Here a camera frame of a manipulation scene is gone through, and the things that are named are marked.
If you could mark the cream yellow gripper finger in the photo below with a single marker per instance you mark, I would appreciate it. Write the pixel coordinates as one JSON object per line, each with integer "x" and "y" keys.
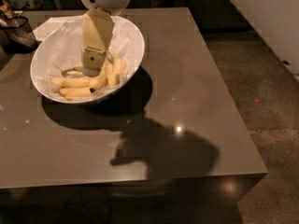
{"x": 97, "y": 29}

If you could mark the curved banana with green stem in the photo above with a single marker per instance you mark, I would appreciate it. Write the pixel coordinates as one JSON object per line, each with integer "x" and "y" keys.
{"x": 97, "y": 81}

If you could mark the white bowl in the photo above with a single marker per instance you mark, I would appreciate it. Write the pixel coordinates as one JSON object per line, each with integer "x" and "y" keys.
{"x": 130, "y": 44}

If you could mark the yellow banana front left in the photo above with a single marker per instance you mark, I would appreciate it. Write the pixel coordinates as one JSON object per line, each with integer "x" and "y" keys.
{"x": 70, "y": 82}

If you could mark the yellow banana lowest front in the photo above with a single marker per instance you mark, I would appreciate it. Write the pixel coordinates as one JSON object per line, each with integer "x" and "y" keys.
{"x": 74, "y": 93}

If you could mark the white paper sheet on table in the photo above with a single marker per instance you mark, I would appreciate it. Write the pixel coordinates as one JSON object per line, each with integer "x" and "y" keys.
{"x": 63, "y": 27}

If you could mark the black wire basket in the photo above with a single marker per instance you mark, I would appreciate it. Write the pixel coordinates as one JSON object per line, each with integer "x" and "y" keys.
{"x": 19, "y": 35}

